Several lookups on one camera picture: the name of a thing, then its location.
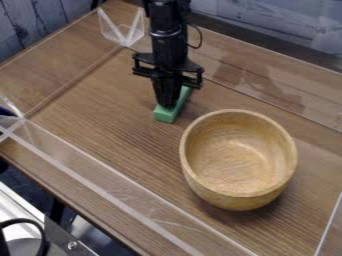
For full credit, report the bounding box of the black table leg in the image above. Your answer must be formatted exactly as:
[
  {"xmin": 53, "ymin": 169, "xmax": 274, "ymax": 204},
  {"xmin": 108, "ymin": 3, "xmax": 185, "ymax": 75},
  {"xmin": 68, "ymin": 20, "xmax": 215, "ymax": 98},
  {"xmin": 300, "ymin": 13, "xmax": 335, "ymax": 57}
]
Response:
[{"xmin": 49, "ymin": 199, "xmax": 65, "ymax": 224}]

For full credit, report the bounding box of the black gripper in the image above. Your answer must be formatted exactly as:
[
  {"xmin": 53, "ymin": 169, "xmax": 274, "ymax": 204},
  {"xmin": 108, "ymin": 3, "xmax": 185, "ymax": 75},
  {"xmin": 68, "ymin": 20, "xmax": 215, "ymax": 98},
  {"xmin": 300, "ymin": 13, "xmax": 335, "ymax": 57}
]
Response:
[{"xmin": 132, "ymin": 30, "xmax": 204, "ymax": 107}]

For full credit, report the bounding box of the clear acrylic corner bracket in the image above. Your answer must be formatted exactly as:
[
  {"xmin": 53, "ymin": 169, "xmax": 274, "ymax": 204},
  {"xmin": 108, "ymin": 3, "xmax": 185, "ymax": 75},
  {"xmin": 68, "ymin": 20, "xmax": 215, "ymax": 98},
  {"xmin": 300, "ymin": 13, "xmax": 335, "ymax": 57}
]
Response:
[{"xmin": 96, "ymin": 8, "xmax": 145, "ymax": 47}]

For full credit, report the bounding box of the metal bracket with screw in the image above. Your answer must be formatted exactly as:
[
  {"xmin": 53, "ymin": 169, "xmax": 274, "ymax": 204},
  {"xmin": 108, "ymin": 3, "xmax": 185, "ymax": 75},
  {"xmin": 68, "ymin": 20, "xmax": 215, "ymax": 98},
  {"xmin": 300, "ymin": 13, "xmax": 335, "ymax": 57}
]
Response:
[{"xmin": 44, "ymin": 218, "xmax": 99, "ymax": 256}]

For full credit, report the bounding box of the green rectangular block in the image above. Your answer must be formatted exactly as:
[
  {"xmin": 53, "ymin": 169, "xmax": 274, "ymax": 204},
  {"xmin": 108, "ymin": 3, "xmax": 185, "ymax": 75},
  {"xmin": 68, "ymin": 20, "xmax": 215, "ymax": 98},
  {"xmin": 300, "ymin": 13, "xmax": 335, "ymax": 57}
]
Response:
[{"xmin": 152, "ymin": 86, "xmax": 192, "ymax": 123}]

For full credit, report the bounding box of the brown wooden bowl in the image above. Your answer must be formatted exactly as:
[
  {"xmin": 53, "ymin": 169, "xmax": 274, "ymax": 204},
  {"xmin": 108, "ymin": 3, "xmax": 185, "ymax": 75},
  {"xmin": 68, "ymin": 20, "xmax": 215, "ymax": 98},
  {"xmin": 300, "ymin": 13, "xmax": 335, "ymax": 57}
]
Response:
[{"xmin": 179, "ymin": 109, "xmax": 298, "ymax": 211}]

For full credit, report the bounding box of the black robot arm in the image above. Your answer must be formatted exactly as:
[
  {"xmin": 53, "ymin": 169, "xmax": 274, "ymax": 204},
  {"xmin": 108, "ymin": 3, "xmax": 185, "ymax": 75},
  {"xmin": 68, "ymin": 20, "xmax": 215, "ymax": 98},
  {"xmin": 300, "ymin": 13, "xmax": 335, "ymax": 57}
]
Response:
[{"xmin": 132, "ymin": 0, "xmax": 204, "ymax": 108}]

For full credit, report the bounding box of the clear acrylic front barrier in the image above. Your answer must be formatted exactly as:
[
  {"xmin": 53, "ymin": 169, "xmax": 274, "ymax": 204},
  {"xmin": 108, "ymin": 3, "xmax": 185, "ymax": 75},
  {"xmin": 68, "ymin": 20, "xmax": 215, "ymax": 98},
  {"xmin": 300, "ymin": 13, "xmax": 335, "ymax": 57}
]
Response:
[{"xmin": 0, "ymin": 96, "xmax": 258, "ymax": 256}]

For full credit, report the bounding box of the black cable loop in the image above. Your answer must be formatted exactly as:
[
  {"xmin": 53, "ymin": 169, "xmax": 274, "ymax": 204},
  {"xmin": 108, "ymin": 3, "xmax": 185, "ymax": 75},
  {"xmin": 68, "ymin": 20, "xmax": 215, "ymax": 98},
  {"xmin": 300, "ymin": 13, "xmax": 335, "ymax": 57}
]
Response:
[{"xmin": 0, "ymin": 218, "xmax": 50, "ymax": 256}]

